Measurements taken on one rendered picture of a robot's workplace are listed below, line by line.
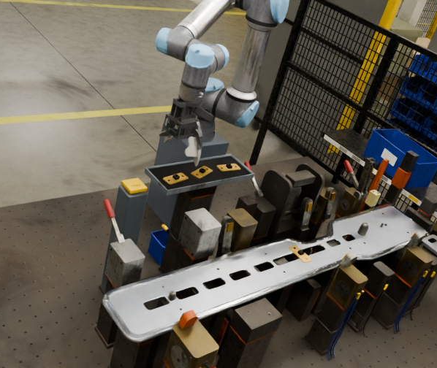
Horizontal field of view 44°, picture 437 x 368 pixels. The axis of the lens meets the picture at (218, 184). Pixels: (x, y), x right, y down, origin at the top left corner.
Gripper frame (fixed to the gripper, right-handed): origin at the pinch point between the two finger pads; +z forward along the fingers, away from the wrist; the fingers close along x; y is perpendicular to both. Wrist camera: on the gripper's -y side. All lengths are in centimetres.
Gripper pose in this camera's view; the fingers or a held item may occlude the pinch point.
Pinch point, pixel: (181, 154)
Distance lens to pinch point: 172.0
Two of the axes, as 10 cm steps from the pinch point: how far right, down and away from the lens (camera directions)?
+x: 6.9, 5.2, -5.1
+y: -6.8, 2.3, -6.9
